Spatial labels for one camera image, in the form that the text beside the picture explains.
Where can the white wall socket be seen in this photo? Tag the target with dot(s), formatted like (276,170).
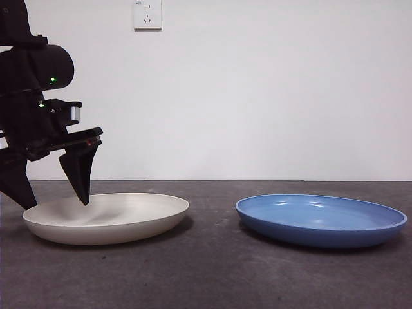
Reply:
(148,16)

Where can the white round plate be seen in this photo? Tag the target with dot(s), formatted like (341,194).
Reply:
(128,219)

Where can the blue round plate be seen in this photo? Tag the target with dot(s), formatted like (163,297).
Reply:
(318,212)

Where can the left wrist grey camera box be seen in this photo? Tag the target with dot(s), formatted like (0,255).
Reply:
(76,113)

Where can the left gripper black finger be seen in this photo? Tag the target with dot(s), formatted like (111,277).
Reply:
(16,180)
(80,170)

